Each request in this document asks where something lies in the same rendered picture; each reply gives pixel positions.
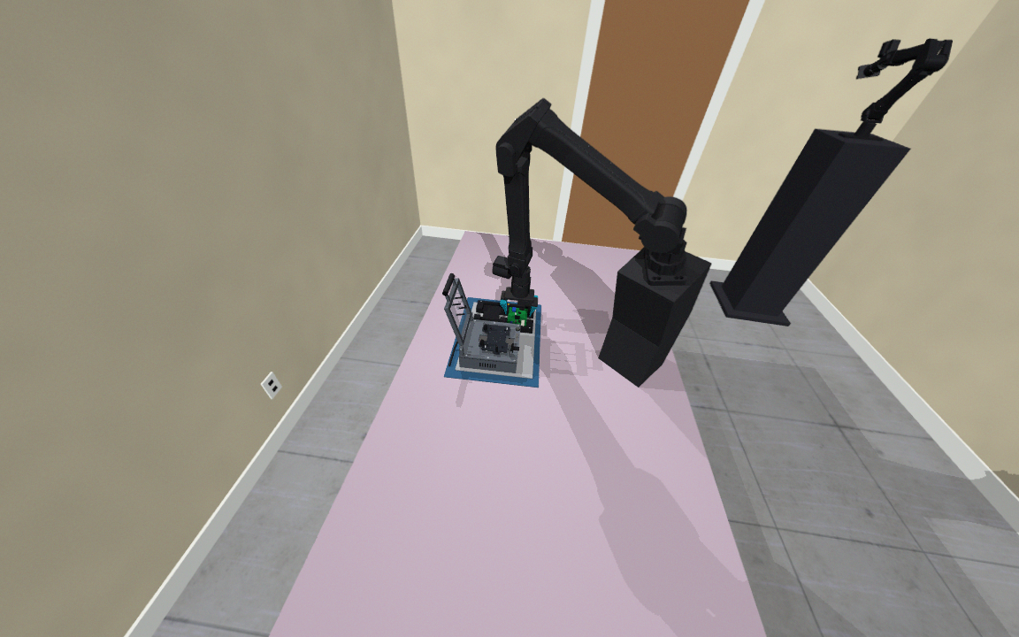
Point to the green circuit board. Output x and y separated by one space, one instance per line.
517 316

